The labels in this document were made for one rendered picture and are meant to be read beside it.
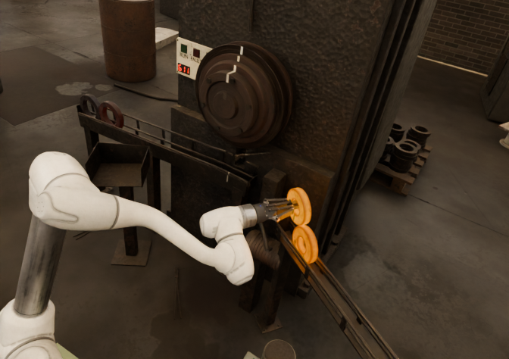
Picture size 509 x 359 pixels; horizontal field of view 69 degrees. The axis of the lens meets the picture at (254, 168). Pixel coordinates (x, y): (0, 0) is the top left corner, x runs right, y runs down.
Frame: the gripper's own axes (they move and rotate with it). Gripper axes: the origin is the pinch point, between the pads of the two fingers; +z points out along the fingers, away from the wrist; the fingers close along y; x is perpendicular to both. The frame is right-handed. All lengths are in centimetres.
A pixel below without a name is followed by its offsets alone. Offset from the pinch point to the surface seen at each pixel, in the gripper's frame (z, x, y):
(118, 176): -66, -21, -68
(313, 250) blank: -1.0, -9.3, 17.2
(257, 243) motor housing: -10.9, -32.4, -11.8
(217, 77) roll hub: -22, 39, -43
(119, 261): -74, -80, -64
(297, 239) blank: -2.3, -13.5, 6.9
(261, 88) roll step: -6.8, 37.9, -31.0
